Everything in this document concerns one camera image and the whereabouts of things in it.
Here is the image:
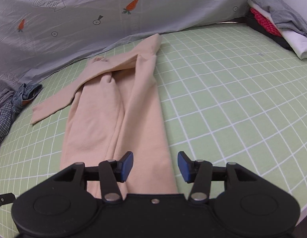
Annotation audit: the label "beige long-sleeve garment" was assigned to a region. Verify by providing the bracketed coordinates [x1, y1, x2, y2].
[31, 34, 178, 195]

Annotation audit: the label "blue checkered shirt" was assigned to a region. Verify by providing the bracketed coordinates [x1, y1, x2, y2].
[0, 102, 20, 143]

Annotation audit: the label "grey crumpled garment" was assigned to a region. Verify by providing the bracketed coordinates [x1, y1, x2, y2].
[0, 88, 14, 109]

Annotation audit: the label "blue denim jeans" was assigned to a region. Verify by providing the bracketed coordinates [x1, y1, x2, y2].
[11, 83, 43, 112]

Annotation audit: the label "black folded garment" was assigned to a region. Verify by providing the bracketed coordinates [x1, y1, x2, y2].
[245, 11, 293, 52]

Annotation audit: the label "light blue carrot-print sheet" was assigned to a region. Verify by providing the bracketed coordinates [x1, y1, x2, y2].
[0, 0, 248, 92]

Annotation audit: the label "red knitted garment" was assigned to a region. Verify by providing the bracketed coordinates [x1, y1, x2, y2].
[250, 8, 282, 37]

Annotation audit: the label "white folded garment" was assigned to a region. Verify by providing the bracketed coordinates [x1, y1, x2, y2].
[248, 0, 307, 60]

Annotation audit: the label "grey folded garment on stack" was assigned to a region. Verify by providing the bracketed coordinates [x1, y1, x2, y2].
[251, 0, 307, 37]

